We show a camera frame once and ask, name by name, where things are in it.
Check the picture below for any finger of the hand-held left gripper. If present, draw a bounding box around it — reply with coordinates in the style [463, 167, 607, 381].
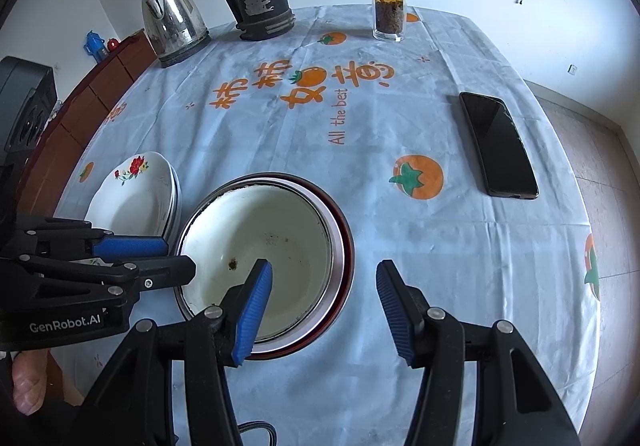
[15, 253, 197, 299]
[15, 220, 171, 259]

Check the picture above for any brown wooden cabinet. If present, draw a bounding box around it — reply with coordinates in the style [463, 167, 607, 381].
[20, 30, 158, 217]

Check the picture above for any blue toy bottle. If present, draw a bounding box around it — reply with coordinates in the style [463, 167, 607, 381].
[82, 30, 105, 62]

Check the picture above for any pink plastic bowl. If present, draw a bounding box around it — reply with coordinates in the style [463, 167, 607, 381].
[172, 172, 356, 361]

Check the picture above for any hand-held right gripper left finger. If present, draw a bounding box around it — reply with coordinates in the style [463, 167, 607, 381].
[75, 258, 274, 446]

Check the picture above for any black cable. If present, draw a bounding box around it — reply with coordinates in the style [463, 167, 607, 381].
[235, 420, 279, 446]

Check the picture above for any stainless steel bowl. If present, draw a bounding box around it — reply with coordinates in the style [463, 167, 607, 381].
[172, 174, 347, 353]

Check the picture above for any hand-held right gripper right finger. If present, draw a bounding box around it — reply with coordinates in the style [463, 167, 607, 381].
[376, 259, 581, 446]

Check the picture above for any white plate with pink flowers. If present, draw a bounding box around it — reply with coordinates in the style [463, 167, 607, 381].
[162, 163, 179, 239]

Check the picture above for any white plate with red flowers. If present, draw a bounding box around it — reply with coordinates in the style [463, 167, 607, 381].
[84, 152, 176, 247]

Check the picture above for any person's left hand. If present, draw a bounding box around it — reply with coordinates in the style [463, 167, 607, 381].
[11, 348, 50, 418]

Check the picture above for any stainless steel electric kettle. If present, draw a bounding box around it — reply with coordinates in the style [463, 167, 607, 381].
[141, 0, 212, 69]

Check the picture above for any white enamel bowl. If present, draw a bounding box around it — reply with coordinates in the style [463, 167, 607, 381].
[177, 181, 336, 345]

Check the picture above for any person's dark clothing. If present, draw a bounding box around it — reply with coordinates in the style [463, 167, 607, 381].
[0, 401, 96, 446]

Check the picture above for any black smartphone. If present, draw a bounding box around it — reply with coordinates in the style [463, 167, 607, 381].
[459, 92, 540, 201]

